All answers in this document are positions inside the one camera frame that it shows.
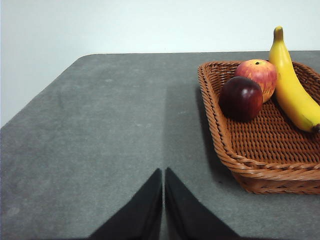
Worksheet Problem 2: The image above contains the dark red plum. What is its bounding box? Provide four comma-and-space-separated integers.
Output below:
219, 76, 264, 123

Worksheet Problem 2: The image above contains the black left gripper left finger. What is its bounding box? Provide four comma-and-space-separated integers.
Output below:
88, 168, 163, 240

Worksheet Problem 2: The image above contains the yellow banana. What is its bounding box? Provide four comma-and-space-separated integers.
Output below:
268, 25, 320, 133

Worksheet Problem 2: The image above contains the brown woven wicker basket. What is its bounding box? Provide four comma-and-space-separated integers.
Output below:
197, 60, 320, 195

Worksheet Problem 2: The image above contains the red and yellow apple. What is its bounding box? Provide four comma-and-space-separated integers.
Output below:
234, 59, 278, 104

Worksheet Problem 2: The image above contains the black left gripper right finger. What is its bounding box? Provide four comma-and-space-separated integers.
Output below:
164, 166, 241, 240

